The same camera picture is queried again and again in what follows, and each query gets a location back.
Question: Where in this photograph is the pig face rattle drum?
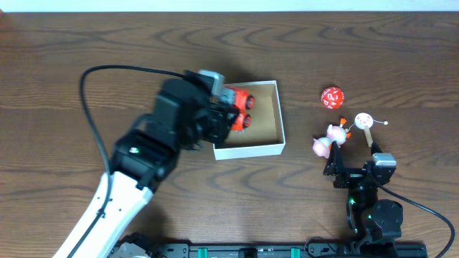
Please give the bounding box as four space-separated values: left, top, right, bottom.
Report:
345 113 389 147

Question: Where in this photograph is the red toy truck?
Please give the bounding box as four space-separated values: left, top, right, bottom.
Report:
221 86 255 132

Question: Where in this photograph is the red polyhedral number die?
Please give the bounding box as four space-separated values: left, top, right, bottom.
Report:
321 86 345 110

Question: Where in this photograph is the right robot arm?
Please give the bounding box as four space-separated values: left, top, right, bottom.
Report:
323 141 403 254

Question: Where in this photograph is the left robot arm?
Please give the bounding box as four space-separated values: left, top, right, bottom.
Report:
56 70 239 257

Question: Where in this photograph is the white cardboard box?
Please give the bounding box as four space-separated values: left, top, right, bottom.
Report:
214 80 285 160

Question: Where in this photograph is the black right cable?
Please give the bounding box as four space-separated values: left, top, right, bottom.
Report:
369 171 456 258

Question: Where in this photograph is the black cable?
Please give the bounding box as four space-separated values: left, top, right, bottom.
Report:
369 171 456 258
66 64 187 258

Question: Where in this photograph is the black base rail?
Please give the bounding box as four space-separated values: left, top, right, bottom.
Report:
107 232 430 258

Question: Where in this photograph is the black left cable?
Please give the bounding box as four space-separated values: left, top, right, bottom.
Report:
66 64 187 258

